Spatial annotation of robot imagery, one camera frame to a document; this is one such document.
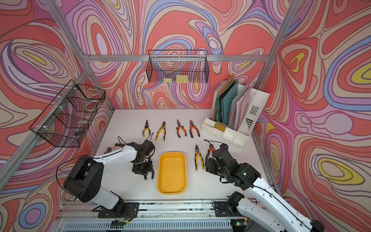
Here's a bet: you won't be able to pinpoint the white desktop file organizer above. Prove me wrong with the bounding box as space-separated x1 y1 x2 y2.
202 77 270 149

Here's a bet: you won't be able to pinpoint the black wire basket left wall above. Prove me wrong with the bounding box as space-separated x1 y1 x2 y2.
30 80 106 148

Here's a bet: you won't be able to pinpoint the black wire basket wall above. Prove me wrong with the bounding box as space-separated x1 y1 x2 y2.
146 49 210 84
30 80 106 148

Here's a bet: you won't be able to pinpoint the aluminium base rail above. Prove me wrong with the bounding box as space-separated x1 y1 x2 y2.
54 198 299 232

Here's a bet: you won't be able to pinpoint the orange black combination pliers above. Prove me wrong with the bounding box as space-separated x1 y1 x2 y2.
189 120 201 138

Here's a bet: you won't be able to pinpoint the white pocket calculator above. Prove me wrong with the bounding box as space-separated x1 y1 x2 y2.
112 143 125 151

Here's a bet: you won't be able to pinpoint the yellow black long-nose pliers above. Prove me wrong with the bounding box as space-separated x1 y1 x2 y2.
155 121 166 141

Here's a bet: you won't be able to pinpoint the small yellow black pliers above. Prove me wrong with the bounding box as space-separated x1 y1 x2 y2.
142 120 151 137

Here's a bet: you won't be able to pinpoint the yellow black combination pliers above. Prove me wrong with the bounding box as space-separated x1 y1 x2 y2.
194 145 205 171

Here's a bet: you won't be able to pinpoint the grey small clip object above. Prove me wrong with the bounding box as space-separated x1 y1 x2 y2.
104 148 112 154

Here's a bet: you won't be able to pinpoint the green file folder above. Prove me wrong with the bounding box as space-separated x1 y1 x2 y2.
215 80 238 125

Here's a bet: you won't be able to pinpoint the yellow plastic storage box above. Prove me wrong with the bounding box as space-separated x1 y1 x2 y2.
157 152 187 195

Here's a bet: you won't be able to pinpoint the brown file folder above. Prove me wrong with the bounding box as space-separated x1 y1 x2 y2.
218 75 235 95

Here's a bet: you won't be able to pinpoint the black wire basket back wall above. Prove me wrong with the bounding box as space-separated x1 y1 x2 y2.
146 49 210 84

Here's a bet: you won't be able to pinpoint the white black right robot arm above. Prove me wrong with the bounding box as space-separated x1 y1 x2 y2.
204 143 325 232

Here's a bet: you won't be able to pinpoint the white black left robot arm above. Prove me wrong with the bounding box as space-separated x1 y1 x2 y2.
63 140 155 212

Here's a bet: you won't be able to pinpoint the orange black diagonal cutters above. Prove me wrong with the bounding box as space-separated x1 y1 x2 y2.
205 144 215 164

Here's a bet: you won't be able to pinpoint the orange black needle-nose pliers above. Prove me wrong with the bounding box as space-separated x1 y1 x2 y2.
176 119 187 138

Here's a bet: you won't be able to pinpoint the yellow sticky note pad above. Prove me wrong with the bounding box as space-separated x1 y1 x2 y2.
175 74 189 83

